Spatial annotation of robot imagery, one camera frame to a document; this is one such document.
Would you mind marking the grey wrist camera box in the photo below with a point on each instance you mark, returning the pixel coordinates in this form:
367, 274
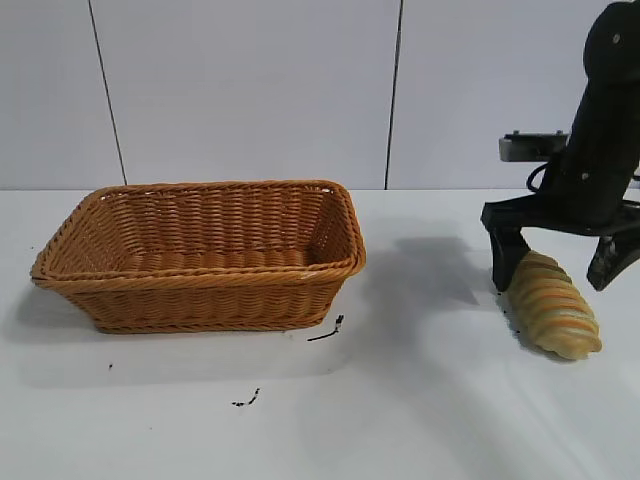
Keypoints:
530, 146

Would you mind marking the brown woven wicker basket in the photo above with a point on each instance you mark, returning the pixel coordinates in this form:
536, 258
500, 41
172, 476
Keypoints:
200, 295

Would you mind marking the long striped bread loaf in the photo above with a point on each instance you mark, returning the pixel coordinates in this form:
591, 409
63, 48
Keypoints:
555, 315

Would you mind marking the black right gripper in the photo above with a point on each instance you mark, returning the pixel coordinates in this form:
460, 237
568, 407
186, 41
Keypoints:
592, 160

